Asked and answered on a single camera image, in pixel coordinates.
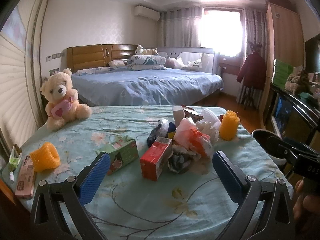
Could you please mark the wall switch panel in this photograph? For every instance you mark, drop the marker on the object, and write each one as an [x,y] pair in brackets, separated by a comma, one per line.
[55,56]

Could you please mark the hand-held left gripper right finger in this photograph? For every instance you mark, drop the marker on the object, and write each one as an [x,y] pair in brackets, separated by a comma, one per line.
[228,177]

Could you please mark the dark green cloth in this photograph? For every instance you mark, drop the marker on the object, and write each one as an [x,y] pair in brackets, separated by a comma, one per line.
[306,96]

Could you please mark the pink phone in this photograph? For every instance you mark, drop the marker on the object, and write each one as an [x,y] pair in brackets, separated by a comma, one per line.
[25,180]

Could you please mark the pink orange plastic bag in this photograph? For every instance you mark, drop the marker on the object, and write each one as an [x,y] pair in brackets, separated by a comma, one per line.
[192,136]

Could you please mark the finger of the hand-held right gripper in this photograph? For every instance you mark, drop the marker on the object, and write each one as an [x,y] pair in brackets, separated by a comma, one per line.
[287,157]
[285,145]

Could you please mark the cream teddy bear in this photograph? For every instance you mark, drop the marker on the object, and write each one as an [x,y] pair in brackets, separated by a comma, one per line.
[61,90]

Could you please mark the green floral tablecloth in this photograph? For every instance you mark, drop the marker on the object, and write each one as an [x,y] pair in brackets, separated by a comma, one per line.
[140,200]

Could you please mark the stack of green boxes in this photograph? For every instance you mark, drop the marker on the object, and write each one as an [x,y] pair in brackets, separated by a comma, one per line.
[282,73]

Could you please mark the pink plush toy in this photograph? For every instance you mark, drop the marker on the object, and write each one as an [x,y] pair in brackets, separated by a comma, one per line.
[175,63]

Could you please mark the wooden headboard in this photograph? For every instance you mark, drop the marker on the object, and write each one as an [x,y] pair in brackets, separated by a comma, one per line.
[92,57]

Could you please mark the brown plush toy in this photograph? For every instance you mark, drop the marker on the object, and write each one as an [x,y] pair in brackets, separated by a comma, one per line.
[297,81]

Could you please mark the dark wrapper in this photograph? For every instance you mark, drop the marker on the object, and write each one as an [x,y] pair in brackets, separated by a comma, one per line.
[180,161]

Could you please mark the blue printed pillow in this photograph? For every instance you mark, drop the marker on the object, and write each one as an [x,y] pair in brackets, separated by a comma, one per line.
[92,70]

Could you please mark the person's right hand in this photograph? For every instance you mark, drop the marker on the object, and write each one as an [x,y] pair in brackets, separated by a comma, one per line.
[310,212]

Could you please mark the white small carton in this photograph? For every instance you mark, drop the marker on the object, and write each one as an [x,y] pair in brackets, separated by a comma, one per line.
[178,115]

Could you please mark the green floral carton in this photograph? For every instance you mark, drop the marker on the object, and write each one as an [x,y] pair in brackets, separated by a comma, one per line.
[122,155]

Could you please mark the grey bed guard rail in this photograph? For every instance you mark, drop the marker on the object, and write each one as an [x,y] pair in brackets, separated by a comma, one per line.
[190,53]

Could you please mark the white plush toy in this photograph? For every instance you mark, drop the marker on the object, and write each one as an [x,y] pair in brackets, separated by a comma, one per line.
[146,51]

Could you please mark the tall wooden wardrobe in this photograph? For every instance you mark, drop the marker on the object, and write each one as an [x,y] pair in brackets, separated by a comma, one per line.
[285,42]

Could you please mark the bed with blue sheet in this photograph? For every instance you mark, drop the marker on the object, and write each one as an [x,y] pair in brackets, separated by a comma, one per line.
[150,87]

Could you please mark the wooden window cabinet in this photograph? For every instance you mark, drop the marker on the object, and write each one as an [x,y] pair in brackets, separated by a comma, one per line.
[230,66]

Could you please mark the bright window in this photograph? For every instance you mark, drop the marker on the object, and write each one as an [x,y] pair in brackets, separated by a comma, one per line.
[222,32]

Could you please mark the white air conditioner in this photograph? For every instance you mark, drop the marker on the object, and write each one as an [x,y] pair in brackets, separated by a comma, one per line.
[147,12]

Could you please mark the stack of pillows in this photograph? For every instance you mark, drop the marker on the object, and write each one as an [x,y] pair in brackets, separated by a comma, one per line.
[146,62]

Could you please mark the black television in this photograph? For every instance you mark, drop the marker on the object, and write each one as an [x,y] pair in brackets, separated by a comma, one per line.
[313,55]

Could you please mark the red carton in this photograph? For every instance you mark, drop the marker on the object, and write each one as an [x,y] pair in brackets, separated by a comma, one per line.
[155,160]

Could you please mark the white round trash bin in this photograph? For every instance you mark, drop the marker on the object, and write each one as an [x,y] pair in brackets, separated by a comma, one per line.
[278,160]

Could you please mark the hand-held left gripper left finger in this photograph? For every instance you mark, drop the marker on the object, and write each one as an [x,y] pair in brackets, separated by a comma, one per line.
[95,177]

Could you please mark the brown snack bag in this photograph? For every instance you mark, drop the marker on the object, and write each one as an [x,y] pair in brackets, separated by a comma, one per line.
[192,111]

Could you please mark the dark red coat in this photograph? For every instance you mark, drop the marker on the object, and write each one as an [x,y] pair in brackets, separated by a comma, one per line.
[251,71]

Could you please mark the small white pillow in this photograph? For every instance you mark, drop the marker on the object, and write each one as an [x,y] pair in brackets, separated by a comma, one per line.
[117,63]

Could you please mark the small picture frame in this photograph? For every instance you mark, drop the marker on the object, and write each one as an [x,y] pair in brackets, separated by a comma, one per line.
[53,72]

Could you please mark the white printed cushion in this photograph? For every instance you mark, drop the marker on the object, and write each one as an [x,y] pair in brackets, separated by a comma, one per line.
[194,65]

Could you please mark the grey patterned curtain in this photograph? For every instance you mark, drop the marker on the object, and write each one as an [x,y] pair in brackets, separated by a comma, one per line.
[180,27]
[253,27]

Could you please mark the black glass cabinet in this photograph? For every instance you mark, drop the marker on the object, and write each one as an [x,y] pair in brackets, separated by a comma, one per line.
[300,120]

